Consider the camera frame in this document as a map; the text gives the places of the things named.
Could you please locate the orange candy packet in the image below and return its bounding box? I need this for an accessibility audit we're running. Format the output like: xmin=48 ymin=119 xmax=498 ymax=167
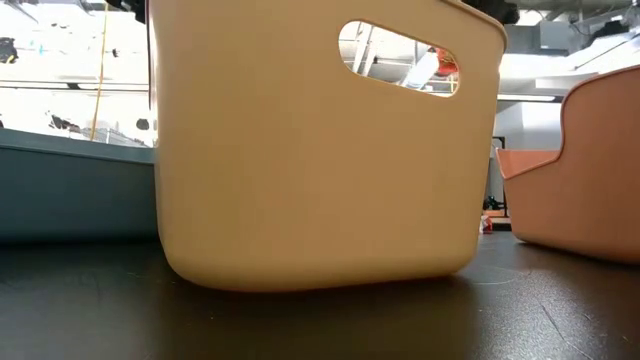
xmin=433 ymin=47 xmax=460 ymax=77

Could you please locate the orange plastic bin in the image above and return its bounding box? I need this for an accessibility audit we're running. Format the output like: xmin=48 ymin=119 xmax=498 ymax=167
xmin=494 ymin=64 xmax=640 ymax=265

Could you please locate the yellow plastic bin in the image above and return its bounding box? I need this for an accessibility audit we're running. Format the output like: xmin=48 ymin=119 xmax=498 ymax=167
xmin=148 ymin=0 xmax=509 ymax=294

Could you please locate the grey blue plastic bin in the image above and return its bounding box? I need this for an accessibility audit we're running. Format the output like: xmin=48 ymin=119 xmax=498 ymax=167
xmin=0 ymin=128 xmax=160 ymax=244

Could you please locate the silver ventilation duct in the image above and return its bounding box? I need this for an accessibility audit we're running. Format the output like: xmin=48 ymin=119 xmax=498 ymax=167
xmin=399 ymin=48 xmax=442 ymax=92

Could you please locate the black metal gantry frame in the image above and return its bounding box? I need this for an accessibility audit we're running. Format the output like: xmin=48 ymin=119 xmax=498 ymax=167
xmin=492 ymin=135 xmax=507 ymax=201

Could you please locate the yellow power cable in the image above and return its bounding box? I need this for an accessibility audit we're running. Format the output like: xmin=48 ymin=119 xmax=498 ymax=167
xmin=89 ymin=0 xmax=109 ymax=142

